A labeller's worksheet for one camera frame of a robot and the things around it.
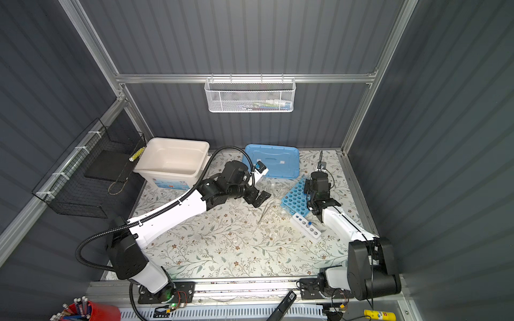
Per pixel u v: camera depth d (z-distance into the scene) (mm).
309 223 833
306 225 859
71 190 668
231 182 589
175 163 1153
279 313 671
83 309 606
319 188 667
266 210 960
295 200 919
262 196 682
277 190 1024
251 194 679
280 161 1151
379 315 674
